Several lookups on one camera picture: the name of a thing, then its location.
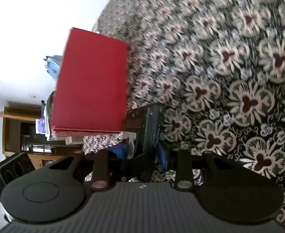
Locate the red cardboard box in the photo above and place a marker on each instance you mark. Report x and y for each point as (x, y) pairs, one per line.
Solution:
(91, 82)

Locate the black box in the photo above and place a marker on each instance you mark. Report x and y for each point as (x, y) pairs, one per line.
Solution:
(148, 126)

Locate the blue white papers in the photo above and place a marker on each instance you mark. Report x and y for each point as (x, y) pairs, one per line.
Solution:
(48, 116)

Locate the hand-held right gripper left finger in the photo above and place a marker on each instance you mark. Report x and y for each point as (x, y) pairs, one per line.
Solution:
(120, 150)

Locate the blue foil package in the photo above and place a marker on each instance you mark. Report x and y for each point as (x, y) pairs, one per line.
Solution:
(52, 68)

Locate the wooden cabinet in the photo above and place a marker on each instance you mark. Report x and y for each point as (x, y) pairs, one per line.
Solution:
(11, 126)

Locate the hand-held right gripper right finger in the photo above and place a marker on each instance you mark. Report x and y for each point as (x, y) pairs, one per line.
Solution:
(162, 156)

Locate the black plastic object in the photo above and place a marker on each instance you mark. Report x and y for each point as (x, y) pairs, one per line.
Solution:
(9, 167)

